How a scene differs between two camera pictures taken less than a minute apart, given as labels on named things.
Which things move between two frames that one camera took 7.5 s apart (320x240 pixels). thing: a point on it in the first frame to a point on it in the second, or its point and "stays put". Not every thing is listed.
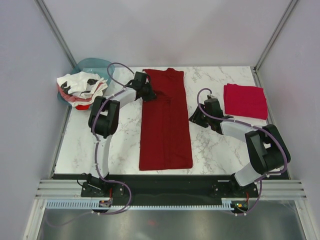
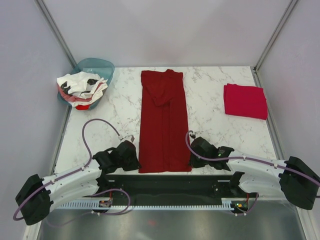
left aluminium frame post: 50,22 stays put
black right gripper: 196,117 to 194,163
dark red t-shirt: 164,139 stays put
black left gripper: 152,95 to 135,165
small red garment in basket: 82,107 stays put
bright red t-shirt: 248,101 stays put
